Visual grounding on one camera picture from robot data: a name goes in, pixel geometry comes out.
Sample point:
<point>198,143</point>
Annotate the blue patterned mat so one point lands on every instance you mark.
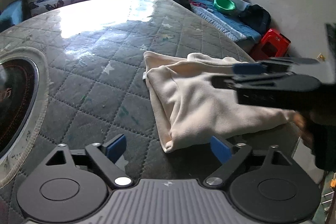
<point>231,27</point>

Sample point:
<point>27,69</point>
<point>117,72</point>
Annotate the red plastic stool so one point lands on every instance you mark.
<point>273,43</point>

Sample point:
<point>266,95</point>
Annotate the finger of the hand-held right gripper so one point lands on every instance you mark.
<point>249,69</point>
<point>228,81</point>

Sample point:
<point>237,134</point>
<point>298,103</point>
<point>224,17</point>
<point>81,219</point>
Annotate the cream fleece garment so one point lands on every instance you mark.
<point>199,103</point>

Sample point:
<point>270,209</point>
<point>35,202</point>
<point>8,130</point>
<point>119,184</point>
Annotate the black backpack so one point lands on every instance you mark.
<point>256,18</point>

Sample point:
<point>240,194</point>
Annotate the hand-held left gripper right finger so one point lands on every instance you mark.
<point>221,149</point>

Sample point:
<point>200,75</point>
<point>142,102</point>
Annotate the round black induction cooktop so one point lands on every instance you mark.
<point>13,98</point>

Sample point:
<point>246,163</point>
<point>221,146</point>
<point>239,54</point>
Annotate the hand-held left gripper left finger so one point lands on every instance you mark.
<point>115,148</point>

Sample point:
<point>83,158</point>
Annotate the green plastic bowl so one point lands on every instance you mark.
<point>223,5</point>

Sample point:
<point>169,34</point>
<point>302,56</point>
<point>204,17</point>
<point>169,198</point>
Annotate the person's right hand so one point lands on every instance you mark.
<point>304,129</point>

